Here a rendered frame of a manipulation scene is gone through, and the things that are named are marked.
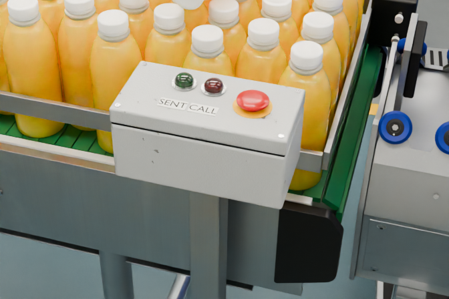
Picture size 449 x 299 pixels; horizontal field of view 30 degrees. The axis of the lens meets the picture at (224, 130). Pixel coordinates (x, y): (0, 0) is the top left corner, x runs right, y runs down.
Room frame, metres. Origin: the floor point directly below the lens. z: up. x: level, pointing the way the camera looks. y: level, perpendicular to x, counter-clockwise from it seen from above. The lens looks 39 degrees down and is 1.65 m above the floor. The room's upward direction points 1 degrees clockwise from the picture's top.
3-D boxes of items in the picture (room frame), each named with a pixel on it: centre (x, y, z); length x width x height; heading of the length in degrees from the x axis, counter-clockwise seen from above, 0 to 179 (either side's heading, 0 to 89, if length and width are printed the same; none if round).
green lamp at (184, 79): (0.78, 0.05, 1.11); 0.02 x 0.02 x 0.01
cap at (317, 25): (0.92, -0.12, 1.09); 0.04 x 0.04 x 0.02
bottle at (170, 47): (0.93, 0.07, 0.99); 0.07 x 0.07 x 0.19
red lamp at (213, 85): (0.77, 0.01, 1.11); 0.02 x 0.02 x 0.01
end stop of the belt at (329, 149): (1.00, -0.18, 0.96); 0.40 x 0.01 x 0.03; 165
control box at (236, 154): (0.75, 0.02, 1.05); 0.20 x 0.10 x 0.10; 75
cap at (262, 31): (0.90, -0.05, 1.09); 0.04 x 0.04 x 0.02
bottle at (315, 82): (0.85, -0.10, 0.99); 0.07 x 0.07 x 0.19
